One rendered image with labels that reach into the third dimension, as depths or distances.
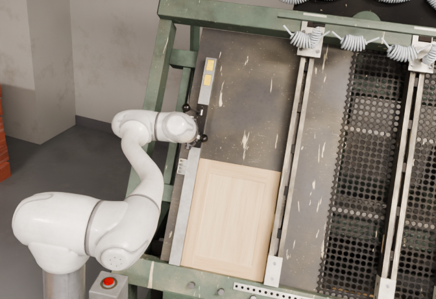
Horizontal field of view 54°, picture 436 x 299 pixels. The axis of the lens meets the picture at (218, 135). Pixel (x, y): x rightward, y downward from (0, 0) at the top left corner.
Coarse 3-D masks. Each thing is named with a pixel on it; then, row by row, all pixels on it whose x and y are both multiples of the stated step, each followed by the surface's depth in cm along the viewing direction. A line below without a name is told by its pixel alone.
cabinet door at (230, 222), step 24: (216, 168) 192; (240, 168) 191; (216, 192) 192; (240, 192) 190; (264, 192) 189; (192, 216) 192; (216, 216) 191; (240, 216) 189; (264, 216) 188; (192, 240) 191; (216, 240) 190; (240, 240) 188; (264, 240) 187; (192, 264) 189; (216, 264) 188; (240, 264) 187; (264, 264) 186
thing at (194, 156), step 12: (216, 60) 195; (204, 72) 195; (204, 96) 194; (204, 132) 196; (192, 156) 192; (192, 168) 192; (192, 180) 191; (192, 192) 191; (180, 204) 191; (180, 216) 190; (180, 228) 190; (180, 240) 189; (180, 252) 188
